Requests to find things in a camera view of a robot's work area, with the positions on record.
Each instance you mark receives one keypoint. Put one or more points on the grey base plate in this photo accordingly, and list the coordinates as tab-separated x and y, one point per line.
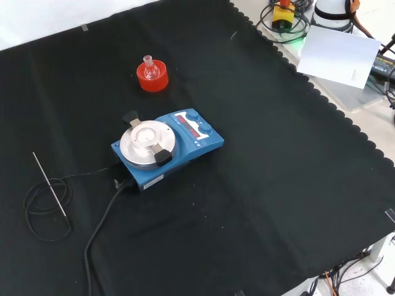
355	98

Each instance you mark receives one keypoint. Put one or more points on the clear round-bottom flask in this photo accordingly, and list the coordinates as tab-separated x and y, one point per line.
151	73

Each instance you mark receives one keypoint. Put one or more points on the blue-base heater with steel plate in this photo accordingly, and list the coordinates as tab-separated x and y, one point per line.
192	148

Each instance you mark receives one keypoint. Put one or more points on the grey tape strip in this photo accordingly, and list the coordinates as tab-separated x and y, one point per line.
84	27
390	215

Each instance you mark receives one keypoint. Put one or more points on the yellow stop button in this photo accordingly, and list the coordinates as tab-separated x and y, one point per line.
282	15

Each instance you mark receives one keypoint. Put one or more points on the black power adapter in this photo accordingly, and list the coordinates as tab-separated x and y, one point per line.
382	66

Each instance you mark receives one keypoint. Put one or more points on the pale white board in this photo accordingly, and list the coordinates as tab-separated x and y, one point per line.
336	55

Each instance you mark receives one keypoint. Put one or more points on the white bench leg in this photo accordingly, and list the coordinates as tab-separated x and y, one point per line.
378	249

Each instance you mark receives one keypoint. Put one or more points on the black bench cloth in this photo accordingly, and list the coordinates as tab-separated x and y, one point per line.
262	160

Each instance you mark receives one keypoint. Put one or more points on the thin metal probe rod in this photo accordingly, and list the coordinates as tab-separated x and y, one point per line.
49	184

